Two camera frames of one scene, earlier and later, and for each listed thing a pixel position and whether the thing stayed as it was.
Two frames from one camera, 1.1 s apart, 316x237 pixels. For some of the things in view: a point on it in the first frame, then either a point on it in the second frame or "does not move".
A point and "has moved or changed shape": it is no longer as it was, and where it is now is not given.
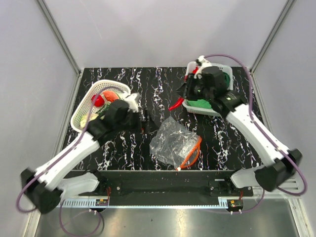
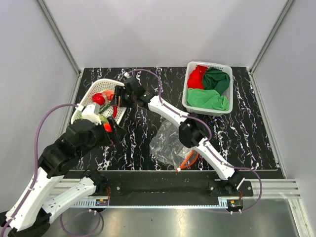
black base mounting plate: [165, 183] does not move
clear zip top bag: [175, 143] does not move
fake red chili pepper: [178, 103] has moved or changed shape
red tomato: [97, 100] does not move
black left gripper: [142, 127] → [117, 135]
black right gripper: [184, 91] → [119, 91]
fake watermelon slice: [111, 96] does not move
